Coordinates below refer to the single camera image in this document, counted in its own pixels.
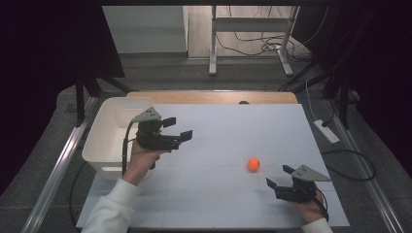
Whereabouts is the orange ball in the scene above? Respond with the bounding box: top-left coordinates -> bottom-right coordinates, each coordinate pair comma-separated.
247,157 -> 261,172

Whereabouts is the white plastic bin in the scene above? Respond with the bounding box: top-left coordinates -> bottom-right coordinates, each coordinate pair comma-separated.
82,96 -> 159,182

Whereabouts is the person's left hand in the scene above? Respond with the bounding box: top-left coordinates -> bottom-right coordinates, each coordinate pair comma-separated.
121,140 -> 163,187

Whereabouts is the white power strip cable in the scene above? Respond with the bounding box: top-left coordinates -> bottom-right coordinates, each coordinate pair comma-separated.
305,79 -> 321,122

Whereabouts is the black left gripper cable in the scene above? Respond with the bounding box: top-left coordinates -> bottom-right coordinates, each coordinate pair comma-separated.
68,119 -> 136,229

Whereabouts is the black metal stand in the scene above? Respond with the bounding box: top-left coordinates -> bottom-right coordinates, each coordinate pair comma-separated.
280,61 -> 353,130
75,69 -> 139,128

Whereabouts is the aluminium rail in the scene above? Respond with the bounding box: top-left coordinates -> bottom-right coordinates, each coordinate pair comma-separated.
20,96 -> 99,233
325,96 -> 406,233

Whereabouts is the tangle of floor cables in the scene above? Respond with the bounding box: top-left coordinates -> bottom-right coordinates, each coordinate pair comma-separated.
215,5 -> 329,61

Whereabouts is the grey metal desk frame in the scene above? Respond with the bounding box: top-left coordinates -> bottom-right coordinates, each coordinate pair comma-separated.
208,5 -> 301,78

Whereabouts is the white power strip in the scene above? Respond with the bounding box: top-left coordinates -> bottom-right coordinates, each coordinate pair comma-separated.
313,118 -> 341,145

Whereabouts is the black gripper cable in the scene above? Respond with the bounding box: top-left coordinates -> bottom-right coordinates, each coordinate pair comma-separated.
314,186 -> 330,222
68,119 -> 136,229

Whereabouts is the black floor cable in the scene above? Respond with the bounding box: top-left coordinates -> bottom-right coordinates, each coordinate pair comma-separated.
320,149 -> 377,182

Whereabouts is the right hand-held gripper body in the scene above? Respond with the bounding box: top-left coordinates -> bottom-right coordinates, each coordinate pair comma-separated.
274,163 -> 331,205

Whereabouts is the dark curtain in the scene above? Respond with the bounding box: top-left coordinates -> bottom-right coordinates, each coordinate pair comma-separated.
292,0 -> 412,183
0,0 -> 126,195

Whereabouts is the wooden table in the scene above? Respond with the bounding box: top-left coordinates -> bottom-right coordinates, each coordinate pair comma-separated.
126,90 -> 298,105

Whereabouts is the person's right hand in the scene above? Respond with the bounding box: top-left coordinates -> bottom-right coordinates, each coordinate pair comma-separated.
292,189 -> 326,225

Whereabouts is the white foam board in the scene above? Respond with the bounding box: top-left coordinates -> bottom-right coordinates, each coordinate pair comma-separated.
76,103 -> 351,229

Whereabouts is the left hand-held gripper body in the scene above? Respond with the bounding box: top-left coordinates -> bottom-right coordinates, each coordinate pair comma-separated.
132,107 -> 181,151

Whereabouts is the white cabinet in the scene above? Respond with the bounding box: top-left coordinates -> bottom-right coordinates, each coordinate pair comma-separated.
102,5 -> 189,54

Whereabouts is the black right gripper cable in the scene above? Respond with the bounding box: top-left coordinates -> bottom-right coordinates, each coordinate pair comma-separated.
314,186 -> 330,222

